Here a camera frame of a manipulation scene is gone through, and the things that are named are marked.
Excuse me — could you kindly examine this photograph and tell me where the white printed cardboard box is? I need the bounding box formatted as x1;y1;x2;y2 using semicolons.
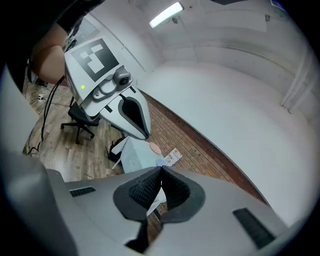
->
163;147;182;166

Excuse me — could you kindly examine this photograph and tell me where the black cable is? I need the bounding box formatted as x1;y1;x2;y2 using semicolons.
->
27;74;66;156

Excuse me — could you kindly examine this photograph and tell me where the person's black shirt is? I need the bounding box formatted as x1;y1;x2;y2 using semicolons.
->
14;0;107;93

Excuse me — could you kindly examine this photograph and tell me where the black bag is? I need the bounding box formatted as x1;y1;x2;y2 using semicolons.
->
107;136;126;161

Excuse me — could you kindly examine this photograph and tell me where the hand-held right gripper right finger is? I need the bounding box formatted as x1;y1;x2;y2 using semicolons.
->
147;166;298;256

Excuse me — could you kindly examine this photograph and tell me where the black office chair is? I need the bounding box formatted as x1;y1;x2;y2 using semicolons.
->
60;96;101;145

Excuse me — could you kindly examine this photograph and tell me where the small pink plate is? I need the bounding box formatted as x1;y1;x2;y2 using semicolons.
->
149;141;162;155

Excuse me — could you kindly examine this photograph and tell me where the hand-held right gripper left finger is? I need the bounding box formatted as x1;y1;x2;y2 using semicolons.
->
64;166;163;256

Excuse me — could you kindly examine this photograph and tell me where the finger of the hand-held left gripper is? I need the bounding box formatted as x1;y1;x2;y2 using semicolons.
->
98;94;146;140
119;86;152;140

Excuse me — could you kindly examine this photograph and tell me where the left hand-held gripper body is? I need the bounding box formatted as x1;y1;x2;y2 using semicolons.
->
64;36;134;118

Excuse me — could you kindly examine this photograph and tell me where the light blue flower tablecloth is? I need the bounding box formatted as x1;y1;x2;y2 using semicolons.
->
119;136;168;217

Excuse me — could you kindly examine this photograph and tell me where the long ceiling light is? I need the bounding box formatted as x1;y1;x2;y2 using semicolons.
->
149;1;185;29

